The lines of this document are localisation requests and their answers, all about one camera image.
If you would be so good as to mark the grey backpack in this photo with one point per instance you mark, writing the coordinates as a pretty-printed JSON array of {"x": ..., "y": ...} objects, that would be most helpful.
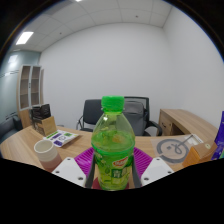
[{"x": 137, "y": 115}]

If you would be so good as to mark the wooden side desk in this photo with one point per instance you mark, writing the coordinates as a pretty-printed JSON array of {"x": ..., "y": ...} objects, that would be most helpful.
[{"x": 186, "y": 121}]

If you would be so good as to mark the stack of dark boxes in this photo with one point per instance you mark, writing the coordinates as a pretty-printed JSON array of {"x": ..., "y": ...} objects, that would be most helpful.
[{"x": 40, "y": 111}]

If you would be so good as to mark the tan cardboard box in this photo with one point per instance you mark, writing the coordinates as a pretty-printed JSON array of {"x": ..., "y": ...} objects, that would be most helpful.
[{"x": 47, "y": 126}]

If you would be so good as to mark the wooden glass-door cabinet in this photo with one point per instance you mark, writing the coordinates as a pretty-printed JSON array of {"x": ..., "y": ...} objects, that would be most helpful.
[{"x": 30, "y": 90}]

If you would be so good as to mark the black mesh office chair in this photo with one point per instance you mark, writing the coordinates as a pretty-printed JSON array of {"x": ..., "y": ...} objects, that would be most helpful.
[{"x": 150, "y": 125}]

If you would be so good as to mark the black padded office chair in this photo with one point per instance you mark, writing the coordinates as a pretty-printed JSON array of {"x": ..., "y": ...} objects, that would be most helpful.
[{"x": 90, "y": 113}]

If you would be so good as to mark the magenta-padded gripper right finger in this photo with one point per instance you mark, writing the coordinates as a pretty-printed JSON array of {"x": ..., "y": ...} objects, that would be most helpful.
[{"x": 156, "y": 170}]

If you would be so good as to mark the white and brown ribbed cup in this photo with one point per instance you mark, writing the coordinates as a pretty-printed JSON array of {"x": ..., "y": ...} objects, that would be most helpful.
[{"x": 46, "y": 155}]

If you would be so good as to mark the green and purple printed leaflet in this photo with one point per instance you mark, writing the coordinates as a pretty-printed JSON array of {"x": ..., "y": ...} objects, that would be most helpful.
[{"x": 60, "y": 138}]

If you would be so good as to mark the green drink bottle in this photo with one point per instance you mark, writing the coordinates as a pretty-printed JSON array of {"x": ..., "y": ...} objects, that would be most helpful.
[{"x": 113, "y": 143}]

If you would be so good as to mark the rectangular ceiling light panel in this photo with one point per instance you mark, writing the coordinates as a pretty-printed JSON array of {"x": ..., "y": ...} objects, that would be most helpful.
[
  {"x": 79, "y": 0},
  {"x": 24, "y": 38}
]

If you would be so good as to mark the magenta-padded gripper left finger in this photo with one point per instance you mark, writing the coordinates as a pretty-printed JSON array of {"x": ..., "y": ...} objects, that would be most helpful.
[{"x": 68, "y": 170}]

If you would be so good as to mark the purple flat package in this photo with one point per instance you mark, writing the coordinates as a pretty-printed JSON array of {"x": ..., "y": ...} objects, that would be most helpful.
[{"x": 220, "y": 136}]

